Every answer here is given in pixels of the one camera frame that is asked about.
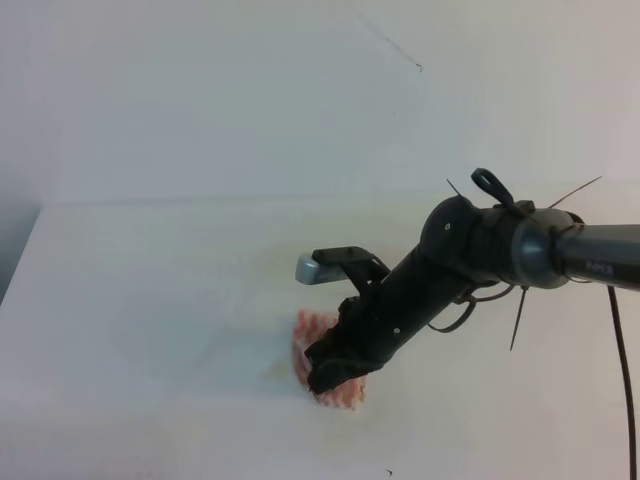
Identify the small black wall hook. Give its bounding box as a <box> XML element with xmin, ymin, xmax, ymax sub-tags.
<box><xmin>385</xmin><ymin>36</ymin><xmax>424</xmax><ymax>73</ymax></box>

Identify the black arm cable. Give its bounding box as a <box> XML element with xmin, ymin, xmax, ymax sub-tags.
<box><xmin>607</xmin><ymin>284</ymin><xmax>639</xmax><ymax>480</ymax></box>

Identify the faint small coffee smear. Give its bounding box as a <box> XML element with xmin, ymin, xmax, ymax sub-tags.
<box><xmin>262</xmin><ymin>358</ymin><xmax>293</xmax><ymax>382</ymax></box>

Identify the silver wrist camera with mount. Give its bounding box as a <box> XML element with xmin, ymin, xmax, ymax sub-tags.
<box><xmin>295</xmin><ymin>246</ymin><xmax>390</xmax><ymax>294</ymax></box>

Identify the pink white striped rag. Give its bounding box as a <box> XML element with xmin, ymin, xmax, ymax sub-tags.
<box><xmin>292</xmin><ymin>309</ymin><xmax>366</xmax><ymax>410</ymax></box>

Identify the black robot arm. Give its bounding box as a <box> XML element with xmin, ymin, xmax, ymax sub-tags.
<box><xmin>296</xmin><ymin>168</ymin><xmax>639</xmax><ymax>394</ymax></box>

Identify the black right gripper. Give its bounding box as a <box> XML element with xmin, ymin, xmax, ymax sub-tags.
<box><xmin>305</xmin><ymin>249</ymin><xmax>468</xmax><ymax>394</ymax></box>

